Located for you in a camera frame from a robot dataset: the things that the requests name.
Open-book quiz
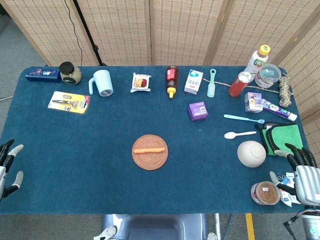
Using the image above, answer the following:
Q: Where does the small purple box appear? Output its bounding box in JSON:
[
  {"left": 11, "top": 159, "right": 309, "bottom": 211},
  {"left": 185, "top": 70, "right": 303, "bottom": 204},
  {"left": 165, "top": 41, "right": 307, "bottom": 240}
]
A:
[{"left": 188, "top": 101, "right": 209, "bottom": 122}]

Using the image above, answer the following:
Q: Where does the white blue carton box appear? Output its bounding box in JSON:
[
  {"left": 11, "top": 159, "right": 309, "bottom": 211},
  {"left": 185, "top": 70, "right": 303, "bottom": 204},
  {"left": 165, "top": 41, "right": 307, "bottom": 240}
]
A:
[{"left": 183, "top": 69, "right": 204, "bottom": 95}]

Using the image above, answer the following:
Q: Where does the round container brown lid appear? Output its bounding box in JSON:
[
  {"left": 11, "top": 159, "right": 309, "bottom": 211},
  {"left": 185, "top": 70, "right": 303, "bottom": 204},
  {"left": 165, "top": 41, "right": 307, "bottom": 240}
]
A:
[{"left": 250, "top": 180, "right": 281, "bottom": 206}]

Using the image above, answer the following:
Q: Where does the mint green brush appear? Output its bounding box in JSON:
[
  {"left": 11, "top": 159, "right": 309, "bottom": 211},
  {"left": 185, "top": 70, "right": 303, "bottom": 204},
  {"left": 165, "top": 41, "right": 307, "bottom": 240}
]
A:
[{"left": 206, "top": 68, "right": 217, "bottom": 98}]

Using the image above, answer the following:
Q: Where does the braided rope bundle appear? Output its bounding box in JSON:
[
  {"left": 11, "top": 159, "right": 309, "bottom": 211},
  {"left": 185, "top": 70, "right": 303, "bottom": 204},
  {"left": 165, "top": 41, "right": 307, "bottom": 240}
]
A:
[{"left": 202, "top": 74, "right": 295, "bottom": 108}]

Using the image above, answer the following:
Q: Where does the plastic bottle yellow cap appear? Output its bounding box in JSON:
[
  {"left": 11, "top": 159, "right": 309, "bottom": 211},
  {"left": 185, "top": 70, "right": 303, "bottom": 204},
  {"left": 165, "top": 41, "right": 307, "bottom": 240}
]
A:
[{"left": 243, "top": 44, "right": 272, "bottom": 76}]

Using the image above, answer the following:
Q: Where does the glass jar black lid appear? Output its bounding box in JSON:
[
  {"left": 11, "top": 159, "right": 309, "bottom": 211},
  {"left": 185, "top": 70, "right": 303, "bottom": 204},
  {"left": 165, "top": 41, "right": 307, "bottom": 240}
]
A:
[{"left": 59, "top": 61, "right": 83, "bottom": 86}]

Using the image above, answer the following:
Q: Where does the brown sauce bottle yellow cap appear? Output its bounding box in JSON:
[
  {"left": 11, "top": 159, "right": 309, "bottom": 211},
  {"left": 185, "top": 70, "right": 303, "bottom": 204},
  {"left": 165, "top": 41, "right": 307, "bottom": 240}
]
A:
[{"left": 165, "top": 65, "right": 180, "bottom": 99}]

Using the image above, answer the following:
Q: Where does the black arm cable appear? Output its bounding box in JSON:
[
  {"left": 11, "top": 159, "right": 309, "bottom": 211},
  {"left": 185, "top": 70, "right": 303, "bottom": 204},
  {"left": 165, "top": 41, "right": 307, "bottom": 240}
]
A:
[{"left": 283, "top": 216, "right": 301, "bottom": 233}]

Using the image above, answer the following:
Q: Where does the purple white plum box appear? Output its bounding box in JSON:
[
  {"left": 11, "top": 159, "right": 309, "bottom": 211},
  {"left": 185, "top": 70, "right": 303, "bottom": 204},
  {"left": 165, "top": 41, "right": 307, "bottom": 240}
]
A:
[{"left": 244, "top": 91, "right": 264, "bottom": 114}]

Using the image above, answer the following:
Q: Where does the round woven rattan coaster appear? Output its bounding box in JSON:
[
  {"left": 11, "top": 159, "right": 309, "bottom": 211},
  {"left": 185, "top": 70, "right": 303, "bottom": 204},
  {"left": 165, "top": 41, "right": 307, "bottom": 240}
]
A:
[{"left": 131, "top": 134, "right": 169, "bottom": 171}]

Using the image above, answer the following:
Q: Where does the white table leg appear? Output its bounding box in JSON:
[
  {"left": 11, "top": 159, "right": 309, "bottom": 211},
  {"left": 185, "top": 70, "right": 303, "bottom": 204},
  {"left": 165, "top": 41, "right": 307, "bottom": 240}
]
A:
[{"left": 214, "top": 213, "right": 222, "bottom": 240}]

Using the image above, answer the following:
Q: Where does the white plastic spoon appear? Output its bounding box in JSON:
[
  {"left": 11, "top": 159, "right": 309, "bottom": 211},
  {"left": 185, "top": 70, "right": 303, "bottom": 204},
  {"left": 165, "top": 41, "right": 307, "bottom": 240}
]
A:
[{"left": 223, "top": 130, "right": 258, "bottom": 140}]

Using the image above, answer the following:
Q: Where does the orange stretchy strip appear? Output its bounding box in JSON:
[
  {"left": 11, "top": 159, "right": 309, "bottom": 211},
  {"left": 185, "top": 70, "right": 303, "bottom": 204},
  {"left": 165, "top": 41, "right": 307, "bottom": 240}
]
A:
[{"left": 133, "top": 147, "right": 166, "bottom": 154}]

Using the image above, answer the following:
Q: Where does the black tripod stand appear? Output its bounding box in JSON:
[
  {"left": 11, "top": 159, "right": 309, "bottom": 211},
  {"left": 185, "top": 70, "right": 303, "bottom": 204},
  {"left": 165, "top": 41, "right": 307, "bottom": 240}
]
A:
[{"left": 72, "top": 0, "right": 108, "bottom": 67}]

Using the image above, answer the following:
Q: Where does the light blue plastic mug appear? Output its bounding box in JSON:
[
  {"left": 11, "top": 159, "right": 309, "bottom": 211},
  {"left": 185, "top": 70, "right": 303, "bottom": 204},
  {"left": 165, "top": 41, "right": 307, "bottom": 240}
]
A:
[{"left": 88, "top": 69, "right": 115, "bottom": 97}]

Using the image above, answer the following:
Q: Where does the purple white toothpaste tube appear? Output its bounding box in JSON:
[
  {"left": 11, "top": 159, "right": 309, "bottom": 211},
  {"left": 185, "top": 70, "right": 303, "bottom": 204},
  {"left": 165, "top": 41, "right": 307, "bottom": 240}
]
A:
[{"left": 261, "top": 98, "right": 298, "bottom": 122}]

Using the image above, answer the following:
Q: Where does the green cloth black trim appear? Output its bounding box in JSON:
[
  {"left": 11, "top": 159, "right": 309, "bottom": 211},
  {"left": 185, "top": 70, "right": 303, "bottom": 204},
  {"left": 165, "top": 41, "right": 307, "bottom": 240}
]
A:
[{"left": 254, "top": 121, "right": 306, "bottom": 158}]

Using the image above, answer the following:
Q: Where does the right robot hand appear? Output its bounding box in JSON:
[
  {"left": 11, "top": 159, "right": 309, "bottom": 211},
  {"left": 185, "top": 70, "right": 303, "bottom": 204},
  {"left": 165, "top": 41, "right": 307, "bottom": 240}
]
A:
[{"left": 269, "top": 142, "right": 320, "bottom": 207}]

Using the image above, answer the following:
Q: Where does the white red snack packet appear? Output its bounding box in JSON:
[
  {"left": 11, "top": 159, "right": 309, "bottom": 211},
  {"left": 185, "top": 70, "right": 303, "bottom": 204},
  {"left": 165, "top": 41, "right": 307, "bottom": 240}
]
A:
[{"left": 129, "top": 72, "right": 152, "bottom": 94}]

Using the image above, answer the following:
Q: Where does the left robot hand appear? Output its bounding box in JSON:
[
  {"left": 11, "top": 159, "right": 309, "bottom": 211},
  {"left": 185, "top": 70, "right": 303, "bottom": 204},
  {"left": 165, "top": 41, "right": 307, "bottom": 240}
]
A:
[{"left": 0, "top": 138, "right": 25, "bottom": 201}]

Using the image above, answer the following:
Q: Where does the beige upturned bowl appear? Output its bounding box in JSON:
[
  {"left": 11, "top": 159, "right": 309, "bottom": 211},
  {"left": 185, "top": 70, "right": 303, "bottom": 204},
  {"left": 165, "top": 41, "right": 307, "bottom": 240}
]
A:
[{"left": 237, "top": 140, "right": 267, "bottom": 168}]

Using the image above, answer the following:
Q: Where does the razor in yellow blister pack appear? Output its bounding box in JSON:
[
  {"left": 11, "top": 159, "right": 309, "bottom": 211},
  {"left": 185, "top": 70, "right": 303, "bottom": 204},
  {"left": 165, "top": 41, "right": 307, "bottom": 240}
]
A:
[{"left": 47, "top": 90, "right": 91, "bottom": 115}]

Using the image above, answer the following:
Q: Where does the white sugar bag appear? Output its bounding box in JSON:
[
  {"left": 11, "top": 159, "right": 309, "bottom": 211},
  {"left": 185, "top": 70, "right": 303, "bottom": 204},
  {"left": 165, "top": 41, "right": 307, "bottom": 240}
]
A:
[{"left": 276, "top": 171, "right": 302, "bottom": 207}]

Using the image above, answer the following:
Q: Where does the dark blue rectangular box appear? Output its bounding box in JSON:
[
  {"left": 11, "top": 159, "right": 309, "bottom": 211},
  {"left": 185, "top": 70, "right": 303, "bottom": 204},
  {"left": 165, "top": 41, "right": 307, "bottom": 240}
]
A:
[{"left": 24, "top": 67, "right": 62, "bottom": 84}]

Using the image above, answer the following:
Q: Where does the clear plastic tub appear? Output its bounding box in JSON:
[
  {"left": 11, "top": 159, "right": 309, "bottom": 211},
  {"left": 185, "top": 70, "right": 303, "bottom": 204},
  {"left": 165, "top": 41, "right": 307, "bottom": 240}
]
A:
[{"left": 254, "top": 63, "right": 282, "bottom": 89}]

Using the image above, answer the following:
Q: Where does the red drink can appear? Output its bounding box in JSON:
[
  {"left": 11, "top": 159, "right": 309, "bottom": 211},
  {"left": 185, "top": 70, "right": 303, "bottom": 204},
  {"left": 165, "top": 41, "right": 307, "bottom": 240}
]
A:
[{"left": 228, "top": 71, "right": 252, "bottom": 98}]

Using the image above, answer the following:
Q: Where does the bamboo folding screen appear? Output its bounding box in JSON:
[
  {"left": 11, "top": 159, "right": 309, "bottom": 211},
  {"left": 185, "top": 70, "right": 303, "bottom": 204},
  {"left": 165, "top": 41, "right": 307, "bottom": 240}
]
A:
[{"left": 0, "top": 0, "right": 320, "bottom": 161}]

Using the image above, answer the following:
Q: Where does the thin black hanging cable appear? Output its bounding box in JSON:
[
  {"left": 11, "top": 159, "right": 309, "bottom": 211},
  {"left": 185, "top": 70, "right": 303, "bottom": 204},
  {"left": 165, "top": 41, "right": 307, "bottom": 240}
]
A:
[{"left": 63, "top": 0, "right": 84, "bottom": 66}]

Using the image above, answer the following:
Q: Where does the light blue toothbrush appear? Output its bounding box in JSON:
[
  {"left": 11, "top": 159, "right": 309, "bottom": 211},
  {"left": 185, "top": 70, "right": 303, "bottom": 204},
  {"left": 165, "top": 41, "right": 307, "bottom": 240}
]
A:
[{"left": 223, "top": 114, "right": 266, "bottom": 125}]

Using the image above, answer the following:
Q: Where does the blue felt table cover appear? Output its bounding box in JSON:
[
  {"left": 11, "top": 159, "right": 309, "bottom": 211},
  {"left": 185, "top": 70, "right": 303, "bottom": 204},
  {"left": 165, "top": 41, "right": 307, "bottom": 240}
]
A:
[{"left": 0, "top": 65, "right": 313, "bottom": 216}]

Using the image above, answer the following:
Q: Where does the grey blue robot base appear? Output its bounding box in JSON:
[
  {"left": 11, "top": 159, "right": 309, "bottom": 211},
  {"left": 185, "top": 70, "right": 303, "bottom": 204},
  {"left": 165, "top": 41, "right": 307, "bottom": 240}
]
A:
[{"left": 93, "top": 213, "right": 219, "bottom": 240}]

